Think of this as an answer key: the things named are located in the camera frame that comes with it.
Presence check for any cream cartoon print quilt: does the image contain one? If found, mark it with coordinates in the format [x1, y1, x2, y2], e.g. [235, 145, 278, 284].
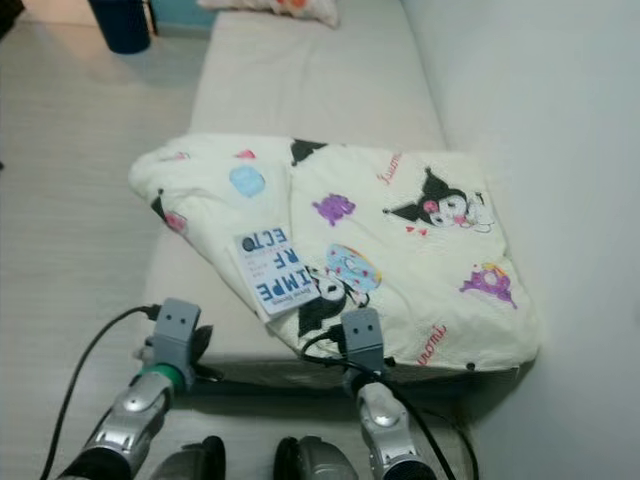
[128, 133, 541, 373]

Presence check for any pink pillow with orange squares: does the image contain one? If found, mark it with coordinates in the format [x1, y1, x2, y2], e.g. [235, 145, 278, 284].
[198, 0, 341, 29]

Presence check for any robot left leg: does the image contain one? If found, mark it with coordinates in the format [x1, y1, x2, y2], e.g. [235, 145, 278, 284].
[150, 435, 226, 480]

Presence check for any robot leg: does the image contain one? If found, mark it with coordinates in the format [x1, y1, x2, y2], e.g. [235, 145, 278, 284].
[150, 435, 226, 480]
[272, 435, 361, 480]

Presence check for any robot right leg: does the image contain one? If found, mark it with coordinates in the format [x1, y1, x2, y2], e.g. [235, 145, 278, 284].
[272, 435, 361, 480]

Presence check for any mattress with white sheet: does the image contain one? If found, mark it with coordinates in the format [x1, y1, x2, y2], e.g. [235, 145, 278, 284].
[140, 0, 451, 361]

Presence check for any blue round trash bin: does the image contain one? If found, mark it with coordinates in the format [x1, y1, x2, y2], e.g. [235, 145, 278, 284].
[87, 0, 153, 56]

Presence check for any black wardrobe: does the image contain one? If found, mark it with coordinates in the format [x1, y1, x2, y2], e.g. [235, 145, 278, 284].
[0, 0, 26, 36]

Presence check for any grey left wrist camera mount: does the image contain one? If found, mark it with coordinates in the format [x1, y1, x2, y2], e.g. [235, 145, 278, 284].
[155, 298, 203, 376]

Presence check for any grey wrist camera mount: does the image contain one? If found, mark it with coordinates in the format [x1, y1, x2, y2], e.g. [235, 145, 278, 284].
[340, 308, 386, 373]
[155, 298, 203, 376]

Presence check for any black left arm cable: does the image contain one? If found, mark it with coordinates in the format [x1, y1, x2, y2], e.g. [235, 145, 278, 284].
[40, 305, 161, 480]

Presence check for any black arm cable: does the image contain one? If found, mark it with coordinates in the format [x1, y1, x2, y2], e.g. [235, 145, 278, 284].
[40, 305, 161, 480]
[300, 330, 476, 480]

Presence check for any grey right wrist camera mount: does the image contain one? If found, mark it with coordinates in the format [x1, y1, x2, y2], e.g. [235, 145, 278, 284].
[340, 308, 386, 373]

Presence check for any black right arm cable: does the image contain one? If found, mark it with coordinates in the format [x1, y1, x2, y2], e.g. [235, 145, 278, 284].
[300, 330, 476, 480]

